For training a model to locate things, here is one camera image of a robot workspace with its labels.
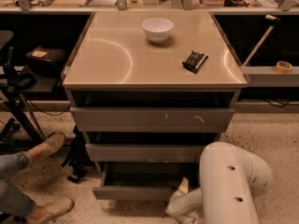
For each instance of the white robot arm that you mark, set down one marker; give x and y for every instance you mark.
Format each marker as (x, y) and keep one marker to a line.
(230, 178)

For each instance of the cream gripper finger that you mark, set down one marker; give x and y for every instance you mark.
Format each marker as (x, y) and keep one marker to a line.
(184, 185)

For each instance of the black snack packet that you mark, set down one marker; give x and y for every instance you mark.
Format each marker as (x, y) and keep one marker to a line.
(194, 61)

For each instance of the grey drawer cabinet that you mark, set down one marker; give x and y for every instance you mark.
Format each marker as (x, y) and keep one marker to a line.
(116, 66)

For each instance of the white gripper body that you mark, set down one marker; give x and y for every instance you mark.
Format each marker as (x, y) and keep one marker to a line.
(176, 203)

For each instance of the tan tape roll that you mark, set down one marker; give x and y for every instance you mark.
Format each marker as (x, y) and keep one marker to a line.
(283, 67)

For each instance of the tan lower shoe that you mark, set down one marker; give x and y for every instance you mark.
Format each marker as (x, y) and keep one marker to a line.
(50, 211)

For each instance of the grey bottom drawer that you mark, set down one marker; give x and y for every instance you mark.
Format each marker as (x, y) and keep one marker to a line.
(144, 181)

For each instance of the blue jeans leg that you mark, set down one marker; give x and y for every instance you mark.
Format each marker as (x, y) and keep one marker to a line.
(15, 202)
(12, 163)

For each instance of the black bag with label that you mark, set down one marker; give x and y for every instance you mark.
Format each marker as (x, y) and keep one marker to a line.
(46, 62)

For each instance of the grey top drawer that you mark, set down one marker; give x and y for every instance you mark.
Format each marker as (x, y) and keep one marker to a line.
(152, 120)

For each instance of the grey middle drawer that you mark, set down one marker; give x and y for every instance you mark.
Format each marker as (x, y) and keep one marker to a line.
(145, 153)

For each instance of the black headphones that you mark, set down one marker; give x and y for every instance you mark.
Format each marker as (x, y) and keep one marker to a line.
(17, 80)

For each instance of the grey drawer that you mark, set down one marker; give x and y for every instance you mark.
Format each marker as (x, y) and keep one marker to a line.
(144, 181)
(152, 120)
(145, 153)

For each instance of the tan upper shoe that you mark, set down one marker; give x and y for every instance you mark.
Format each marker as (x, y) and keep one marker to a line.
(51, 145)

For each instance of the tan shoe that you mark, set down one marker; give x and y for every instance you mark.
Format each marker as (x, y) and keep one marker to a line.
(50, 211)
(51, 145)

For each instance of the blue jeans lower leg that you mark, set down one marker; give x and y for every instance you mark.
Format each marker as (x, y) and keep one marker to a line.
(15, 202)

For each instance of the blue jeans upper leg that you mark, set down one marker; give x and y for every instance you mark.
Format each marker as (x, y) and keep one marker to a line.
(12, 163)

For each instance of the white ceramic bowl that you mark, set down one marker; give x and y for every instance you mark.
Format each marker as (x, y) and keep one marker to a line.
(157, 30)

